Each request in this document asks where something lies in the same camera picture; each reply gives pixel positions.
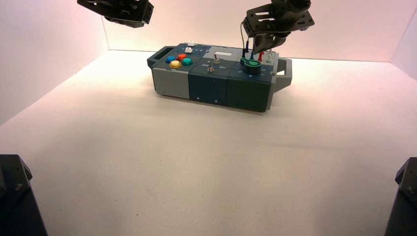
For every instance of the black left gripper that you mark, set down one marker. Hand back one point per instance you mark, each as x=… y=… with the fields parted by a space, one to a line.
x=127 y=11

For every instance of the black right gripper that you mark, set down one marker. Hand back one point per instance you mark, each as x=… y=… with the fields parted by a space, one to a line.
x=286 y=21

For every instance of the green rotary knob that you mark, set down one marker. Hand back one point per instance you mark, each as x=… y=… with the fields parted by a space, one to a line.
x=252 y=67

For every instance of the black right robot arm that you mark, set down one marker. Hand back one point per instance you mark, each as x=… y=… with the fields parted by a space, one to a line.
x=290 y=4

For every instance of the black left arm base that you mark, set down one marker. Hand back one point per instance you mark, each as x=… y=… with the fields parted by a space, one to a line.
x=16 y=202

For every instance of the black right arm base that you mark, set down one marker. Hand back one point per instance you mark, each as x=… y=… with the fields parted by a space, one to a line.
x=404 y=202

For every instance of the white rectangular display window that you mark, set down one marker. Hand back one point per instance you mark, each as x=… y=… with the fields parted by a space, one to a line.
x=223 y=53

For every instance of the blue round push button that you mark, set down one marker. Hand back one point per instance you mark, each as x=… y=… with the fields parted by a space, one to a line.
x=170 y=59

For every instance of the orange round push button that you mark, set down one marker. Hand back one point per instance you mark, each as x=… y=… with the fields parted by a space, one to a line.
x=181 y=57

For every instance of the yellow round push button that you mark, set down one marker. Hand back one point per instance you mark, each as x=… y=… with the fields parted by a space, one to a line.
x=175 y=64

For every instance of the teal round push button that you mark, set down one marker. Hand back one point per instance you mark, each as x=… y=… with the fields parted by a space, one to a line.
x=187 y=61

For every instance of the grey and teal control box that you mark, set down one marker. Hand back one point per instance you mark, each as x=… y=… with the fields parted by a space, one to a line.
x=208 y=88

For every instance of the metal toggle switch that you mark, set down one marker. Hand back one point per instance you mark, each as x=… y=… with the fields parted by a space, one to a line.
x=210 y=68
x=216 y=60

